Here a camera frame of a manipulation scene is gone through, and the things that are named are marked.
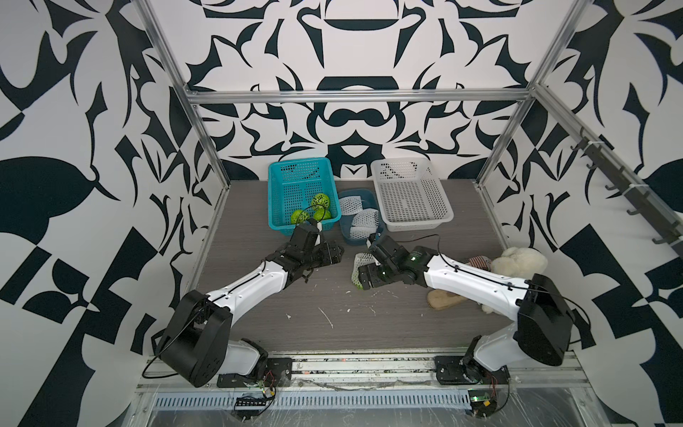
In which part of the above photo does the white foam net sleeve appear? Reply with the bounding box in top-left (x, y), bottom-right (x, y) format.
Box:
top-left (350, 253), bottom-right (375, 282)

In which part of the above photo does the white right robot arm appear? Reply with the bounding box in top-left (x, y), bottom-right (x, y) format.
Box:
top-left (354, 234), bottom-right (576, 385)

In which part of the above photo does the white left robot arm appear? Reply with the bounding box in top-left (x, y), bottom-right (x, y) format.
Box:
top-left (155, 220), bottom-right (344, 387)

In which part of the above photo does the green custard apple front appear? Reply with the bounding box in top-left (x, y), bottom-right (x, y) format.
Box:
top-left (290, 210), bottom-right (309, 225)

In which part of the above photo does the green custard apple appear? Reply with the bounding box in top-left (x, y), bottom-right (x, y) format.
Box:
top-left (311, 193), bottom-right (331, 209)
top-left (313, 207), bottom-right (332, 222)
top-left (290, 210), bottom-right (309, 225)

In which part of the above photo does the white foam net front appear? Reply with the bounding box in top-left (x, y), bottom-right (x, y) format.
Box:
top-left (349, 226), bottom-right (378, 240)

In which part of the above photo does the white foam net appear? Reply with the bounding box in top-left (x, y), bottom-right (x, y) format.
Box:
top-left (349, 226), bottom-right (378, 240)
top-left (351, 208), bottom-right (379, 229)
top-left (339, 195), bottom-right (364, 216)

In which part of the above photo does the green custard apple right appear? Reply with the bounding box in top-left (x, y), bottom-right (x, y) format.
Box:
top-left (313, 207), bottom-right (332, 222)

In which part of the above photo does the white foam net middle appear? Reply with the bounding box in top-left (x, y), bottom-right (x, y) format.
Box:
top-left (351, 208), bottom-right (379, 229)

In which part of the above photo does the green custard apple upper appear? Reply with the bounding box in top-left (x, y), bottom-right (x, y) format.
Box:
top-left (311, 193), bottom-right (331, 209)

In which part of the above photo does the white foam net back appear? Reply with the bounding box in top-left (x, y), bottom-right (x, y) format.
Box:
top-left (339, 195), bottom-right (364, 216)

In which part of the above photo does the tan sponge block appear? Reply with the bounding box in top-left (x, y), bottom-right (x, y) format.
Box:
top-left (427, 290), bottom-right (467, 311)

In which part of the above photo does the dark teal small tray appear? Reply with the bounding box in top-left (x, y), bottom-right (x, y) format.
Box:
top-left (337, 188), bottom-right (386, 247)

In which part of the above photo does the white perforated plastic basket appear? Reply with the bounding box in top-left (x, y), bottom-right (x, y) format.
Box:
top-left (371, 158), bottom-right (454, 232)

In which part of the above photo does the teal perforated plastic basket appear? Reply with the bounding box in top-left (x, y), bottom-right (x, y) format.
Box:
top-left (268, 158), bottom-right (342, 236)

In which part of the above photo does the white plush toy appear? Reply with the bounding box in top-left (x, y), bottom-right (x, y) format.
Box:
top-left (479, 246), bottom-right (550, 315)

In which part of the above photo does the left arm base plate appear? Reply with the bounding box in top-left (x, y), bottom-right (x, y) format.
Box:
top-left (217, 358), bottom-right (293, 388)

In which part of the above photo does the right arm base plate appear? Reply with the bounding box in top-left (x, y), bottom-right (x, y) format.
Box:
top-left (434, 356), bottom-right (510, 385)

